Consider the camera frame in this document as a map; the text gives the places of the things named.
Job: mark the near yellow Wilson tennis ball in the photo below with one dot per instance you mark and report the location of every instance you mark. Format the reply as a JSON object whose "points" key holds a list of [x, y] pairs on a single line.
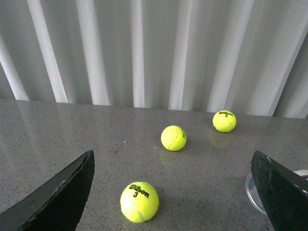
{"points": [[139, 202]]}

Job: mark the Wilson tennis ball can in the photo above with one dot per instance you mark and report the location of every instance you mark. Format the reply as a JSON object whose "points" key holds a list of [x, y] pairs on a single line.
{"points": [[253, 195]]}

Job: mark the yellow Wilson 3 tennis ball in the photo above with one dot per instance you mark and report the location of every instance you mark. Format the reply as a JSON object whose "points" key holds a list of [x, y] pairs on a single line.
{"points": [[224, 121]]}

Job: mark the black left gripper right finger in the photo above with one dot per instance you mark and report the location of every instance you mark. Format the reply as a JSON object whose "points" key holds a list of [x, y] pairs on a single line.
{"points": [[283, 193]]}

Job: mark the yellow Head Team tennis ball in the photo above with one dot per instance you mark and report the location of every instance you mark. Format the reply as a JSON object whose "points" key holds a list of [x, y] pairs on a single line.
{"points": [[173, 138]]}

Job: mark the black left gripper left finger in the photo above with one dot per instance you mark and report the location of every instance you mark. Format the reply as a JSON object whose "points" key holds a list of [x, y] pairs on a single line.
{"points": [[58, 204]]}

